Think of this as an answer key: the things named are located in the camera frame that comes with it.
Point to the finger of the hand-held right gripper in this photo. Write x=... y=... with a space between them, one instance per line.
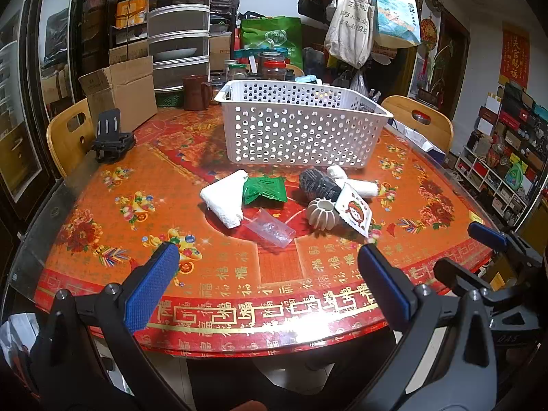
x=488 y=234
x=454 y=274

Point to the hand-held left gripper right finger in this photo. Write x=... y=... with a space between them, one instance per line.
x=385 y=282

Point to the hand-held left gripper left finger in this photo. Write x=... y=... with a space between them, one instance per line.
x=150 y=287

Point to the white packet red cartoon print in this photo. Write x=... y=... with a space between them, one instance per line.
x=353 y=214

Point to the plastic white roll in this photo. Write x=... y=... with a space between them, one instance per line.
x=366 y=188

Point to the white tissue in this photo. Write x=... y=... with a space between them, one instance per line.
x=222 y=199

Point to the black mesh scrubber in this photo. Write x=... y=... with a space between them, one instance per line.
x=317 y=184

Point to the small white gauze roll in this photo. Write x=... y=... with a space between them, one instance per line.
x=336 y=172

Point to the green snack packet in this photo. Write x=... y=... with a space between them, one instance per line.
x=263 y=189

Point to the white perforated plastic basket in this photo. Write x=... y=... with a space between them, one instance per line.
x=299 y=137

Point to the cluttered storage shelf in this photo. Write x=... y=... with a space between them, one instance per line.
x=492 y=180

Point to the white ribbed ornament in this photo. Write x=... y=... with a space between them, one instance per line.
x=319 y=218

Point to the wooden chair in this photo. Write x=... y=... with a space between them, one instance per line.
x=60 y=145
x=436 y=124

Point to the white plastic bag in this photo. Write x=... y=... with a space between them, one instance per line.
x=411 y=135

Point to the clear plastic zip bag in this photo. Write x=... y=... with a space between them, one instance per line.
x=269 y=229

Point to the black phone holder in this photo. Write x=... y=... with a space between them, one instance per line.
x=113 y=141

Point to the dark wooden door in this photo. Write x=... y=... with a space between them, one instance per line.
x=454 y=51

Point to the green plastic tray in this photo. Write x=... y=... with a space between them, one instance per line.
x=169 y=99

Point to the open cardboard box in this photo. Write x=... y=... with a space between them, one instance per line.
x=124 y=94

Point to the clear plastic hanging bag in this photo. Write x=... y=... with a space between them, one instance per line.
x=359 y=83

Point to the brown mug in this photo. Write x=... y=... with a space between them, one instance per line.
x=195 y=92

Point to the glass jar green lid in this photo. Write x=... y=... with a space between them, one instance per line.
x=236 y=72

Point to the blue printed paper bag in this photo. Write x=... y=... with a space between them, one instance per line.
x=396 y=17

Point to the large glass jar red band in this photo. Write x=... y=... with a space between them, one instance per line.
x=274 y=70

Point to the dark glass cabinet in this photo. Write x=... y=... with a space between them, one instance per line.
x=30 y=72

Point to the small closed cardboard box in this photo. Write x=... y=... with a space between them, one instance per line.
x=220 y=51

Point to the canvas tote bag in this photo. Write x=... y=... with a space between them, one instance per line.
x=349 y=25

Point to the grey plastic drawer tower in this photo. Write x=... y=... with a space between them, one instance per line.
x=180 y=21

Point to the green shopping bag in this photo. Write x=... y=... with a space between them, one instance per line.
x=282 y=34

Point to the yellow box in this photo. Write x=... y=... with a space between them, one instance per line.
x=130 y=10

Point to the red wall scroll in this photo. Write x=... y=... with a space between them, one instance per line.
x=516 y=60

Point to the round red wall ornament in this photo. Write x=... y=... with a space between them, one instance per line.
x=428 y=32

